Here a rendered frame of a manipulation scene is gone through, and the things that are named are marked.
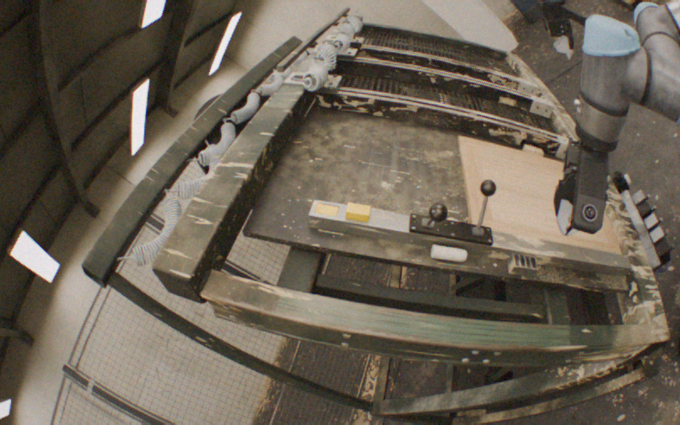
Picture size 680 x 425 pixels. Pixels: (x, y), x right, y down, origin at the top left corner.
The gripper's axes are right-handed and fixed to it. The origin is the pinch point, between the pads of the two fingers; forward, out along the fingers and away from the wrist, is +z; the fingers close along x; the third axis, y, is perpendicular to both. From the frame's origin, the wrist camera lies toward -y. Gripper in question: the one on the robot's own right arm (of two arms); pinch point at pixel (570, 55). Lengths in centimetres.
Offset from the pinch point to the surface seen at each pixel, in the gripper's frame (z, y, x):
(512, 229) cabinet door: 22, 31, 49
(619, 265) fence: 38, -4, 54
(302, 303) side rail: -5, 65, 82
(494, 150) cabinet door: 24.9, 34.6, 13.8
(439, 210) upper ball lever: -3, 44, 62
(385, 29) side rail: 10, 95, -123
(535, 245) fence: 22, 25, 55
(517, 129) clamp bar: 26.2, 24.7, 2.0
